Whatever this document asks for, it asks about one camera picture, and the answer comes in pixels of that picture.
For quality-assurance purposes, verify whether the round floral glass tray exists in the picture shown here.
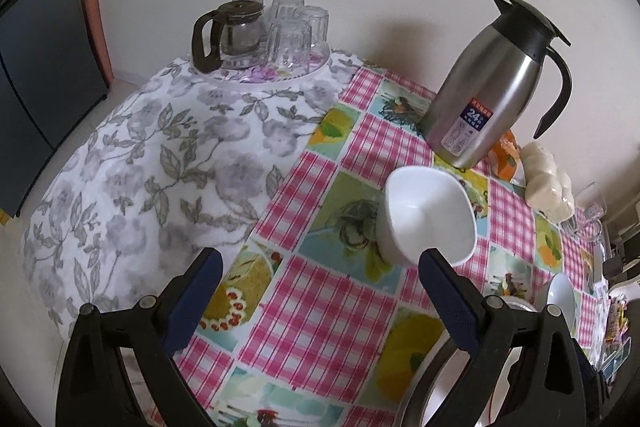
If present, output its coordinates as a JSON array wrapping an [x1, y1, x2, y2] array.
[[192, 42, 332, 85]]

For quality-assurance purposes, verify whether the light blue bowl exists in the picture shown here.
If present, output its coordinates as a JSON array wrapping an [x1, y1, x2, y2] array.
[[545, 273, 578, 343]]

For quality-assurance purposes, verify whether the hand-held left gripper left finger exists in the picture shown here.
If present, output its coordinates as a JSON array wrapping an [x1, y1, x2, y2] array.
[[55, 248, 224, 427]]

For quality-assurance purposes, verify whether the packet of white steamed buns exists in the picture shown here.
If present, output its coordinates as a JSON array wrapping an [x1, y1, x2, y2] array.
[[520, 142, 576, 223]]

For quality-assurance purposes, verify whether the pink board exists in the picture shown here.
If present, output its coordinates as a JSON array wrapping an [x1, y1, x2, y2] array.
[[77, 0, 113, 85]]

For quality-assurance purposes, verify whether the stainless steel thermos jug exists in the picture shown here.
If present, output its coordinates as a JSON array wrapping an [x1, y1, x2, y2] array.
[[420, 0, 573, 170]]

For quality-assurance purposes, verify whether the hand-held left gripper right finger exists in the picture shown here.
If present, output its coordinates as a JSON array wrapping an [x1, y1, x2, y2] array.
[[418, 248, 588, 427]]

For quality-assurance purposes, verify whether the grey floral tablecloth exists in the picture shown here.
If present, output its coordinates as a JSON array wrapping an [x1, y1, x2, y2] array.
[[22, 49, 371, 343]]

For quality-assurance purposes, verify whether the dark cabinet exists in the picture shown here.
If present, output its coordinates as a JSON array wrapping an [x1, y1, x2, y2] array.
[[0, 0, 111, 218]]

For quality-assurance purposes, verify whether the pink plaid picture tablecloth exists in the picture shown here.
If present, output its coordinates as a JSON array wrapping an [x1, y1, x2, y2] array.
[[172, 67, 616, 427]]

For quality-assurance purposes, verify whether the colourful candy packet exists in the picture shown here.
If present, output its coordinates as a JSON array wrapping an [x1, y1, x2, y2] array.
[[605, 297, 631, 343]]

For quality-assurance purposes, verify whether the stainless steel plate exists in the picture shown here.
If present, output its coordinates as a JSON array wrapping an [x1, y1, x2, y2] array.
[[397, 329, 481, 427]]

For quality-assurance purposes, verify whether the orange snack packet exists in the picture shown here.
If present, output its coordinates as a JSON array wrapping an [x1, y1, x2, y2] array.
[[492, 129, 526, 182]]

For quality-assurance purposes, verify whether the glass teapot with black handle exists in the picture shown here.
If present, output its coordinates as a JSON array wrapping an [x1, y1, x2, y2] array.
[[192, 1, 266, 74]]

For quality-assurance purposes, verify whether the clear glass mug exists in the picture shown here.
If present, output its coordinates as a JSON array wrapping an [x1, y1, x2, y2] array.
[[560, 182, 608, 242]]

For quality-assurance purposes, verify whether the white square cup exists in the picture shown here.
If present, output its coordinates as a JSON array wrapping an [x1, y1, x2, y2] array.
[[376, 166, 477, 268]]

